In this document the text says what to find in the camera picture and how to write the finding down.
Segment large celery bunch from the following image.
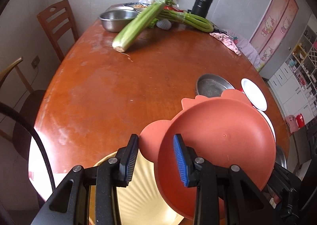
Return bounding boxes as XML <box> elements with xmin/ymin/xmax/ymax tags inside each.
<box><xmin>112</xmin><ymin>0</ymin><xmax>171</xmax><ymax>53</ymax></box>

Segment pink small stool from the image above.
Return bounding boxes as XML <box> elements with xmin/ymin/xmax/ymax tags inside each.
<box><xmin>285</xmin><ymin>115</ymin><xmax>299</xmax><ymax>134</ymax></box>

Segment white shelf cabinet unit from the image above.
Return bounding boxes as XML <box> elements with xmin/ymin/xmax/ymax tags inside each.
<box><xmin>269</xmin><ymin>24</ymin><xmax>316</xmax><ymax>123</ymax></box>

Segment lilac child's garment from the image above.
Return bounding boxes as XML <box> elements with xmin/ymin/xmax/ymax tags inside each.
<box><xmin>225</xmin><ymin>30</ymin><xmax>260</xmax><ymax>69</ymax></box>

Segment curved-back wooden armchair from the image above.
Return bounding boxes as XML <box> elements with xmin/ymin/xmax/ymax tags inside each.
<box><xmin>1</xmin><ymin>57</ymin><xmax>46</xmax><ymax>161</ymax></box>

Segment steel mixing bowl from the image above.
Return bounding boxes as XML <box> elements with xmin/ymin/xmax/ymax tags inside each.
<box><xmin>99</xmin><ymin>9</ymin><xmax>138</xmax><ymax>33</ymax></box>

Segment pink bear-face plastic plate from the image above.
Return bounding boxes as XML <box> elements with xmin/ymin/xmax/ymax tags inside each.
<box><xmin>139</xmin><ymin>89</ymin><xmax>276</xmax><ymax>219</ymax></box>

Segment pink patterned cloth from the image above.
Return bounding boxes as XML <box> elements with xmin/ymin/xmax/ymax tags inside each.
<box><xmin>210</xmin><ymin>32</ymin><xmax>241</xmax><ymax>56</ymax></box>

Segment wall power socket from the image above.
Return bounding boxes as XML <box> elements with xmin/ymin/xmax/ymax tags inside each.
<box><xmin>31</xmin><ymin>55</ymin><xmax>40</xmax><ymax>69</ymax></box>

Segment pink Hello Kitty cabinet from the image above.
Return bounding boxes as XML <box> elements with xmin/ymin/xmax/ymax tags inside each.
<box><xmin>250</xmin><ymin>0</ymin><xmax>299</xmax><ymax>71</ymax></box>

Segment steel pan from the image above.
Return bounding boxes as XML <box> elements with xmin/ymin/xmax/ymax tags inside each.
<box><xmin>196</xmin><ymin>74</ymin><xmax>234</xmax><ymax>98</ymax></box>

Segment yellow ribbed plate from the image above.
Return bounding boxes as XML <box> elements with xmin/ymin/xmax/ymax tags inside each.
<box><xmin>88</xmin><ymin>150</ymin><xmax>185</xmax><ymax>225</ymax></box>

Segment white plastic plate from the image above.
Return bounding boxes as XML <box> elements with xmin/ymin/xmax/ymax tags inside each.
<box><xmin>241</xmin><ymin>78</ymin><xmax>268</xmax><ymax>112</ymax></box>

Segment bundled green celery stalks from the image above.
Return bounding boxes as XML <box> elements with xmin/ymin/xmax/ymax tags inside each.
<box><xmin>157</xmin><ymin>9</ymin><xmax>214</xmax><ymax>33</ymax></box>

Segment brown wooden slat chair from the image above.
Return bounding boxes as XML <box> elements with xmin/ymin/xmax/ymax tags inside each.
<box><xmin>36</xmin><ymin>0</ymin><xmax>79</xmax><ymax>62</ymax></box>

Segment shallow steel dish with food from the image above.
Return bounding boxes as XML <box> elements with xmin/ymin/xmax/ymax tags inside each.
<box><xmin>105</xmin><ymin>2</ymin><xmax>150</xmax><ymax>12</ymax></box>

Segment black cable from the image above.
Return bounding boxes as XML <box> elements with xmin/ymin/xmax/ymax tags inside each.
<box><xmin>0</xmin><ymin>102</ymin><xmax>56</xmax><ymax>192</ymax></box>

